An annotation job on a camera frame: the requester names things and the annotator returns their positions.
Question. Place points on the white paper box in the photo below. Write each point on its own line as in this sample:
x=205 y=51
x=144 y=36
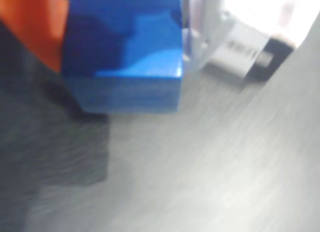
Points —
x=250 y=49

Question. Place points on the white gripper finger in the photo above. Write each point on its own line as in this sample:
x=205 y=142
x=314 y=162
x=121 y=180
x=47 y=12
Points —
x=197 y=29

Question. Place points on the blue cube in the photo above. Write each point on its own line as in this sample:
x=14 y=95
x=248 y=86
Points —
x=120 y=54

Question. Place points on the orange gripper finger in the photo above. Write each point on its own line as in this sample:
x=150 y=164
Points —
x=30 y=24

